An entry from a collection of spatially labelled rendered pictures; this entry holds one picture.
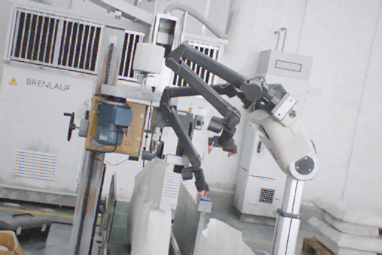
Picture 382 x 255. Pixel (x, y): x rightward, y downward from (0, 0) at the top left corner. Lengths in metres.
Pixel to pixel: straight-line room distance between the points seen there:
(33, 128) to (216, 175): 2.65
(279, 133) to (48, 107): 3.82
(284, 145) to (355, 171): 5.53
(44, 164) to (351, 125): 4.15
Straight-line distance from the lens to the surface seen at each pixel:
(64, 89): 6.12
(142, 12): 5.80
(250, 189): 7.13
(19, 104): 6.18
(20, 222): 4.94
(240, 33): 6.59
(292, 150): 2.75
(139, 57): 3.21
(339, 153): 8.08
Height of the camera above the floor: 1.44
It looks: 3 degrees down
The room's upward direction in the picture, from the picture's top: 10 degrees clockwise
